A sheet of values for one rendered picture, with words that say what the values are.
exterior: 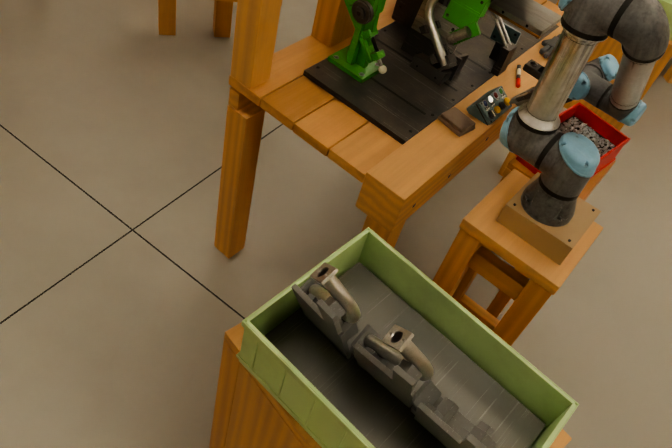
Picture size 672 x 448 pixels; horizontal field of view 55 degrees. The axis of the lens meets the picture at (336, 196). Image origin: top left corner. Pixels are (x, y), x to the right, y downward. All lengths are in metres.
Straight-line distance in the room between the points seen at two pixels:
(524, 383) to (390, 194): 0.61
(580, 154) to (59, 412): 1.78
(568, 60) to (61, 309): 1.89
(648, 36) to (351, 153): 0.83
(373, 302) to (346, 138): 0.55
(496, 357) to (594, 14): 0.80
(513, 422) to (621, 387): 1.39
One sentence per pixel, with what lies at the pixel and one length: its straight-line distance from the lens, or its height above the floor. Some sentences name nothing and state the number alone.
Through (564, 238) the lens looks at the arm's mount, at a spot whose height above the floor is 0.93.
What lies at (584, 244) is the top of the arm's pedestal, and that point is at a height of 0.85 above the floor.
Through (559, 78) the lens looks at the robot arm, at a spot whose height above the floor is 1.31.
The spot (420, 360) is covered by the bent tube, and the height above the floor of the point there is 1.14.
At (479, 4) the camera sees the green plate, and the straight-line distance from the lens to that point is 2.18.
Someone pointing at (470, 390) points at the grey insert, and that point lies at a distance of 1.57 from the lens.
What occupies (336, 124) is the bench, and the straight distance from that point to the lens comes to 1.96.
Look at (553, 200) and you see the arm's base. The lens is 1.83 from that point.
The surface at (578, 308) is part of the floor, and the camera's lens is 3.04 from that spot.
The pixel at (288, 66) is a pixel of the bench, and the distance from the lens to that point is 2.15.
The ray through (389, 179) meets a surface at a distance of 1.81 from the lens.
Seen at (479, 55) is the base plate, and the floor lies 0.90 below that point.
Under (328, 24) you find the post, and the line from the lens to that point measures 2.24.
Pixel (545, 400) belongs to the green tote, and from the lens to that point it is 1.56.
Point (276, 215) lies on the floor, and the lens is 2.83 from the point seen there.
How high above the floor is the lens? 2.15
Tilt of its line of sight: 46 degrees down
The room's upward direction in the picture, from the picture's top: 16 degrees clockwise
